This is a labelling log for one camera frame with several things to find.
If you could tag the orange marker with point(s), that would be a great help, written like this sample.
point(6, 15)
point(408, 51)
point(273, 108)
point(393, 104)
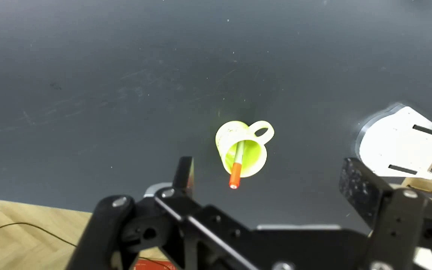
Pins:
point(236, 174)

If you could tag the red plastic object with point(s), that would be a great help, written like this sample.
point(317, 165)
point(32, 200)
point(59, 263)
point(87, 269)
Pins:
point(150, 264)

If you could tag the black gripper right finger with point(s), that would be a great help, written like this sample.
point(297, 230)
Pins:
point(360, 185)

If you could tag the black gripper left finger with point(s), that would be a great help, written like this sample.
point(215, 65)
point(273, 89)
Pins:
point(183, 174)

